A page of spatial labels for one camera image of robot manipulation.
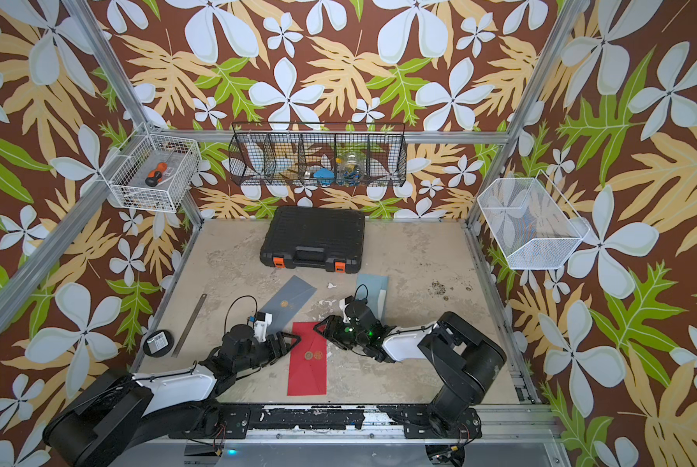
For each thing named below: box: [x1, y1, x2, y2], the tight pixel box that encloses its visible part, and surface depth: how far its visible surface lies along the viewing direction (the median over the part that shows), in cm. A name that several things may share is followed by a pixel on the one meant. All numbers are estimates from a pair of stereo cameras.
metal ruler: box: [171, 292, 208, 359], surface depth 93 cm
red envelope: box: [287, 322, 328, 396], surface depth 85 cm
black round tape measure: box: [143, 329, 175, 359], surface depth 88 cm
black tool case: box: [259, 206, 366, 274], surface depth 107 cm
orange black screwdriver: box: [145, 161, 168, 188], surface depth 82 cm
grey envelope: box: [258, 274, 318, 333], surface depth 99 cm
